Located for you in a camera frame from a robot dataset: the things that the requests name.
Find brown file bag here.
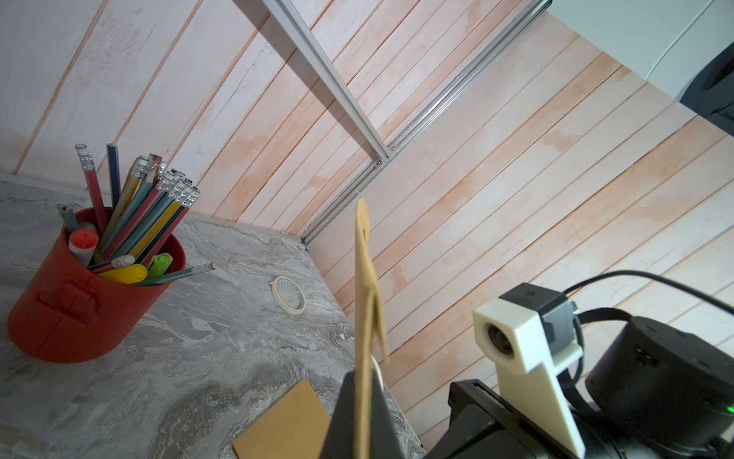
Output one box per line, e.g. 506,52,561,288
233,379,331,459
354,197,387,458

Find red pen holder cup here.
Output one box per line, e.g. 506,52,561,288
8,228,170,363

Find masking tape roll on table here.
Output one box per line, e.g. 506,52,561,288
270,277,307,316

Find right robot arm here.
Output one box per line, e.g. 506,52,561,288
382,1,733,449

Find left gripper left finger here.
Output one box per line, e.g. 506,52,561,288
319,372,356,459

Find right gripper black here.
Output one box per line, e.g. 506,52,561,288
423,378,661,459

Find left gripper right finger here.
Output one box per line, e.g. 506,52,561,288
369,372,404,459

